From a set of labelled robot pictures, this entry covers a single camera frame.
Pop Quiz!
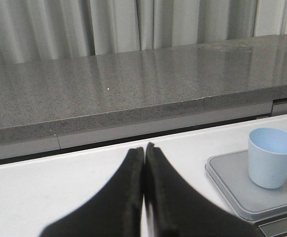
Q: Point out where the grey pleated curtain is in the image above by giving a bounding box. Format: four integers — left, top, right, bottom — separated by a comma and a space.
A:
0, 0, 287, 64

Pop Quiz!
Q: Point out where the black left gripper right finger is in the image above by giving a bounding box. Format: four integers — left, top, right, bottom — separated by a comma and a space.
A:
144, 143, 259, 237

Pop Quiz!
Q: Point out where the grey stone counter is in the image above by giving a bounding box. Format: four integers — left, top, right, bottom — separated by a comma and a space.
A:
0, 35, 287, 159

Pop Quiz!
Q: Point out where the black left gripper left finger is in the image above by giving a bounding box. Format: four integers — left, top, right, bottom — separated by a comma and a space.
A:
41, 147, 144, 237

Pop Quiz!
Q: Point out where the silver digital kitchen scale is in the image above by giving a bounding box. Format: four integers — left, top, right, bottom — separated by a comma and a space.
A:
205, 150, 287, 237

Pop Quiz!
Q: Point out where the light blue plastic cup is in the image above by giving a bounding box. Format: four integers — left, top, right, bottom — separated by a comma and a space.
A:
248, 127, 287, 189

